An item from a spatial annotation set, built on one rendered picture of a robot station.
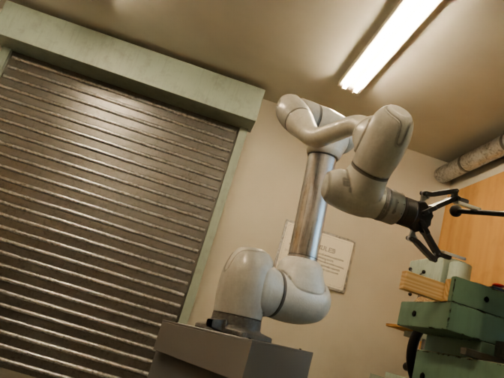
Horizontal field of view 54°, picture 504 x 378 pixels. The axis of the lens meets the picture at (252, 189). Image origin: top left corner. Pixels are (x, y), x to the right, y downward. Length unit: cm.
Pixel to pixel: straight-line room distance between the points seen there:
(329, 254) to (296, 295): 271
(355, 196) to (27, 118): 355
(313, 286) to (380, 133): 64
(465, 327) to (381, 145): 44
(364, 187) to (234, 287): 52
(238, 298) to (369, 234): 305
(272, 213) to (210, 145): 79
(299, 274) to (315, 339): 265
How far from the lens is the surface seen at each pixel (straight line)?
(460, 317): 116
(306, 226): 169
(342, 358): 434
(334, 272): 431
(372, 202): 127
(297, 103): 170
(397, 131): 121
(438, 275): 363
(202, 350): 143
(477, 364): 116
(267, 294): 156
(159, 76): 423
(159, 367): 156
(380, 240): 451
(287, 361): 150
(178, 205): 414
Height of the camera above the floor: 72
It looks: 16 degrees up
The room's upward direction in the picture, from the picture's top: 17 degrees clockwise
